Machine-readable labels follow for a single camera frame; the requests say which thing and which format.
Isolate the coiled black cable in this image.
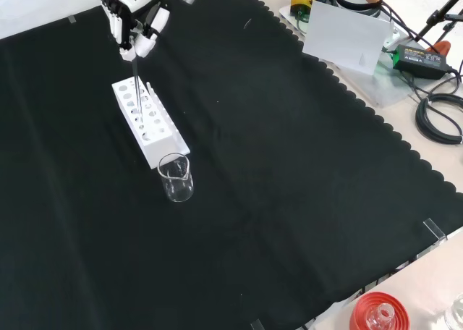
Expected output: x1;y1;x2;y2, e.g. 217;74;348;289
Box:
415;93;463;145

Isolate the clear glass rod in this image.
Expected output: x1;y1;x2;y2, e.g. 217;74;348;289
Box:
132;56;144;124

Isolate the white test tube rack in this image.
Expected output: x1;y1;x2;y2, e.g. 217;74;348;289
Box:
111;75;191;170

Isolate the clear glassware piece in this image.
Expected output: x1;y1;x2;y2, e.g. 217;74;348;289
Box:
443;292;463;330

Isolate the black bench cloth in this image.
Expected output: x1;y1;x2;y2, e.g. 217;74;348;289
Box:
0;0;463;330

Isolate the black power adapter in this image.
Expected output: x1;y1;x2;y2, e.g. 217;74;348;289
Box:
391;43;454;80

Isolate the grey metal base plate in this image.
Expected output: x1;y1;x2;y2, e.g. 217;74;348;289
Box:
277;3;430;109

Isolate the green cable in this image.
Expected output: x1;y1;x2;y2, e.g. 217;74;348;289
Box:
293;11;310;33

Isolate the clear glass beaker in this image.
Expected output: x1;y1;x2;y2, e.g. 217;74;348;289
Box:
157;152;195;203

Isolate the black tripod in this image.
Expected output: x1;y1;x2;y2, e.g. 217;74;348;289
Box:
407;0;463;54

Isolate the thin black adapter cable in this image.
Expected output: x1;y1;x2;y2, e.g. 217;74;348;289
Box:
407;69;463;103

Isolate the orange tripod foot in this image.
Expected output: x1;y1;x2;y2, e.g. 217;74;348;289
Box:
432;39;452;56

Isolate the pale board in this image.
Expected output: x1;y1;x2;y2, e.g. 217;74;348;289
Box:
301;0;396;77

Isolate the clear glass flask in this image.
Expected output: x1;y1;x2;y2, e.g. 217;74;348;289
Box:
365;303;396;330

